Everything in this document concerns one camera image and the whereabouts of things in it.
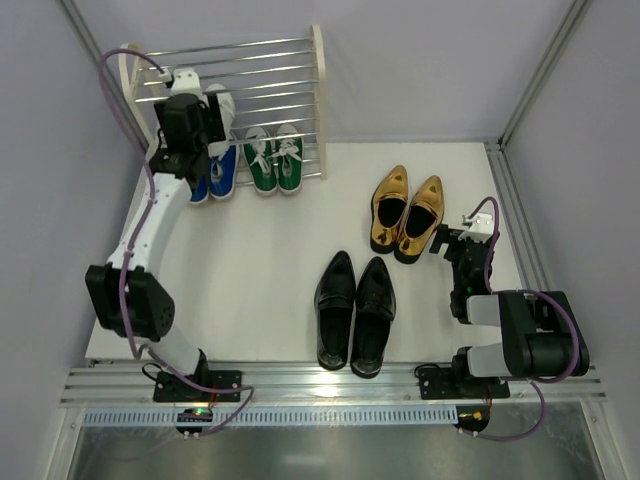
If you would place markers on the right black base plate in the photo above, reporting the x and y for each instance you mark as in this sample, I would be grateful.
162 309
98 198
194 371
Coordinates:
438 382

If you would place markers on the black loafer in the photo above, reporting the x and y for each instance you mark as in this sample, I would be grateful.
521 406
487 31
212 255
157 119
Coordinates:
375 304
333 304

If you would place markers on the left gold shoe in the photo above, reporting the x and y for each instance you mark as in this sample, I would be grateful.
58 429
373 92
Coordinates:
388 204

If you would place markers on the right gold shoe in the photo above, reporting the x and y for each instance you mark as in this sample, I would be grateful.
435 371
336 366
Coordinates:
425 213

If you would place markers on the right small controller board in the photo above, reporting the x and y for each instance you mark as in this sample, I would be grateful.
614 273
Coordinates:
472 418

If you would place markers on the white sneaker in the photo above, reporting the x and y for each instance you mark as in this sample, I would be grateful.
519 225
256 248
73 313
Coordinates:
227 109

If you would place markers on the cream metal shoe rack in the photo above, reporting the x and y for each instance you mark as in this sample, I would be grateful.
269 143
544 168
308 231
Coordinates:
277 84

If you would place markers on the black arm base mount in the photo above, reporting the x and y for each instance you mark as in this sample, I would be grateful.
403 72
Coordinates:
170 389

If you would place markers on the green canvas sneaker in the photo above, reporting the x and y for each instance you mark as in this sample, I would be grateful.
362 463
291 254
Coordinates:
289 153
258 153

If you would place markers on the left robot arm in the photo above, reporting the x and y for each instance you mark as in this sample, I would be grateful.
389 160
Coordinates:
126 293

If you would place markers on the gold shoe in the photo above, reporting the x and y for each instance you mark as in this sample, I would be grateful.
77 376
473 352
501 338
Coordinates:
425 213
388 204

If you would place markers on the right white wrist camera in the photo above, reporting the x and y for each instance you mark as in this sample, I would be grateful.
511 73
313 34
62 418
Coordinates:
478 228

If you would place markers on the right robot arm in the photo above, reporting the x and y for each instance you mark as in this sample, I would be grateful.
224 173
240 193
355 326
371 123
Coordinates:
539 335

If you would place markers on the blue canvas sneaker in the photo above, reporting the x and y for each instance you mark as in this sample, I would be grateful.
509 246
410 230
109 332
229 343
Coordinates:
223 171
201 193

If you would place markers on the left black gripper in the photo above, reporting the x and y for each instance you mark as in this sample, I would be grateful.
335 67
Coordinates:
214 118

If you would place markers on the slotted grey cable duct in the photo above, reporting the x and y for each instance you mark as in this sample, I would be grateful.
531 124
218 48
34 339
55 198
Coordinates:
279 416

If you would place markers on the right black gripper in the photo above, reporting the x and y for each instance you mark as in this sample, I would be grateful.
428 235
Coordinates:
451 240

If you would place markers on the left small controller board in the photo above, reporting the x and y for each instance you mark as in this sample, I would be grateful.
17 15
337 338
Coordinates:
192 422

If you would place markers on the small controller board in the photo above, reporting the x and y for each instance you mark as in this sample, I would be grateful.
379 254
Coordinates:
192 422
472 418

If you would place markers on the aluminium rail frame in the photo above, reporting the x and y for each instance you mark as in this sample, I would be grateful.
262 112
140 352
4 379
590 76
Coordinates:
273 347

